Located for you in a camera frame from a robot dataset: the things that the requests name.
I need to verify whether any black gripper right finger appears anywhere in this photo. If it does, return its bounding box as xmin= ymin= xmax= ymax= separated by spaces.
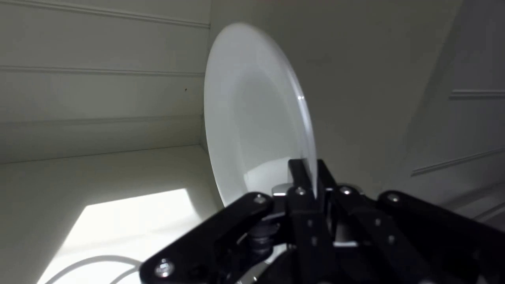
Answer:
xmin=315 ymin=157 xmax=505 ymax=284

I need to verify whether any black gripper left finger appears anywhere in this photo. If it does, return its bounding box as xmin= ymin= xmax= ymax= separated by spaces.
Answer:
xmin=139 ymin=157 xmax=323 ymax=284

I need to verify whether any white bowl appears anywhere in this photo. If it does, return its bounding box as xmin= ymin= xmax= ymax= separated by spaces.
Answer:
xmin=202 ymin=20 xmax=319 ymax=208

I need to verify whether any white shelf cabinet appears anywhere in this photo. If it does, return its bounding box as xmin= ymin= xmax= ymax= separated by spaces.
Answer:
xmin=0 ymin=0 xmax=505 ymax=284

